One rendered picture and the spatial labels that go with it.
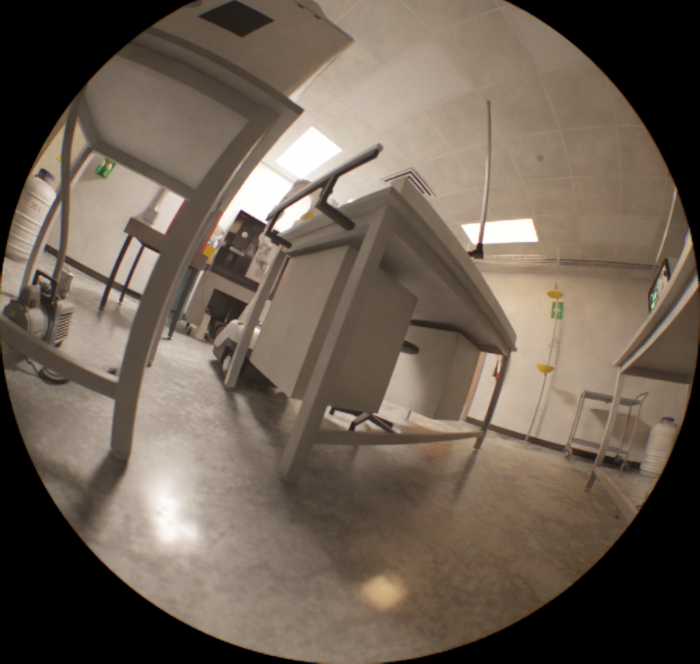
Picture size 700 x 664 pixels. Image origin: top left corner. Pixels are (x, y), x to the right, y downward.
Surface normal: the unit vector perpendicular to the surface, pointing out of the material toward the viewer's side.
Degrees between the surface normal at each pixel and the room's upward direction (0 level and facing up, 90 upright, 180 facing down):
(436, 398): 90
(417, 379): 90
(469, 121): 180
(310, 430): 90
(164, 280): 90
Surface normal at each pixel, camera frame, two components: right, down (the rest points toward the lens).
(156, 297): 0.62, 0.09
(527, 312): -0.71, -0.37
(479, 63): -0.34, 0.93
